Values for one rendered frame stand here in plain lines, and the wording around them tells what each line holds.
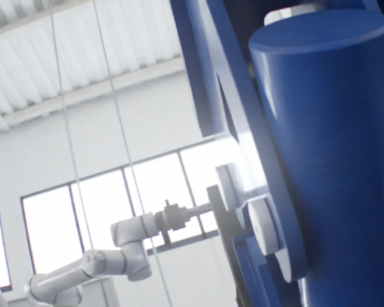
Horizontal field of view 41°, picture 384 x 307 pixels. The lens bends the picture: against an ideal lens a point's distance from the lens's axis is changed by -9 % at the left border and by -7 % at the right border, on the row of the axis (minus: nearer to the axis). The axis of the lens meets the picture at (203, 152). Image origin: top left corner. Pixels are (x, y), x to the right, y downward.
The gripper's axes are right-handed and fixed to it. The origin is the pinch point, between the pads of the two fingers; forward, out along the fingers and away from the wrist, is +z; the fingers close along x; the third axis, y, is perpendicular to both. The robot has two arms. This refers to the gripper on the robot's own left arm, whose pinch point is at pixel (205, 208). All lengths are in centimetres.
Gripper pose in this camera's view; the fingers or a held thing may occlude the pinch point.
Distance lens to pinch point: 188.2
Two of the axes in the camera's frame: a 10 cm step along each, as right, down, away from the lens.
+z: 9.5, -3.0, 0.4
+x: 1.0, 4.4, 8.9
